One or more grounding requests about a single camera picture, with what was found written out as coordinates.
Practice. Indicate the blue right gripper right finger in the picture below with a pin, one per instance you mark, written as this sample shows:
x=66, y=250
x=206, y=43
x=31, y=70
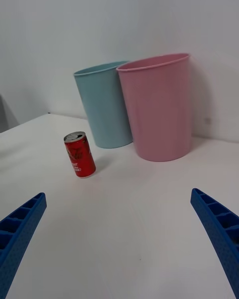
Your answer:
x=221, y=229

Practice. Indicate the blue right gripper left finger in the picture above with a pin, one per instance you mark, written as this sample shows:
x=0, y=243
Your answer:
x=17, y=231

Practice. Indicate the red drink can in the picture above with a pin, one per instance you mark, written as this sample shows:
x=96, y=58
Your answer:
x=81, y=157

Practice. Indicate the pink plastic bin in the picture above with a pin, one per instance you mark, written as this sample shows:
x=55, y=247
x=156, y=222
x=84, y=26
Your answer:
x=159, y=109

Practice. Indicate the pale blue plastic bin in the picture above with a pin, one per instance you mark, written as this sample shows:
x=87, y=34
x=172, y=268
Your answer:
x=104, y=104

